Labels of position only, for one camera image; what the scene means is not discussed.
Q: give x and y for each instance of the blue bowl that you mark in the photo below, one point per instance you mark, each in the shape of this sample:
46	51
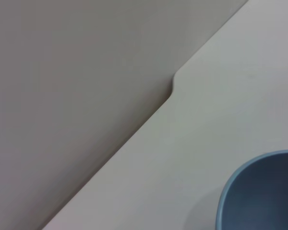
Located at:
264	194

